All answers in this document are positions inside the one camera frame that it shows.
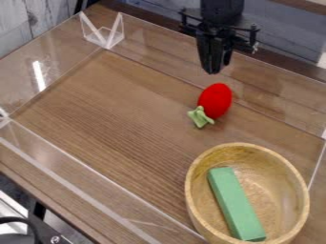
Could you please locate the wooden bowl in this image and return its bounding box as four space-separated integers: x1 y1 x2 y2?
185 142 310 244

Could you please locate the red toy strawberry green stem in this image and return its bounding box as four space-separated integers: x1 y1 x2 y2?
187 83 231 129

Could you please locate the black metal stand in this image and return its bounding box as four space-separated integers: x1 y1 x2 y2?
28 201 72 244

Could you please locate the clear acrylic enclosure wall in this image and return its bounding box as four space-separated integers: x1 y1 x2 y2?
0 7 326 244

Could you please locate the green rectangular block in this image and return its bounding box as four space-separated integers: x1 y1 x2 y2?
207 167 266 242

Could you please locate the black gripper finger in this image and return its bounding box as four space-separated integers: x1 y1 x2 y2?
221 30 233 66
197 30 222 74

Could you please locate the black cable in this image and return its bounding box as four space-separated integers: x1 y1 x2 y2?
0 216 43 244

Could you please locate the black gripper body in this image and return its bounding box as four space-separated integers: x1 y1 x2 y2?
179 0 259 53

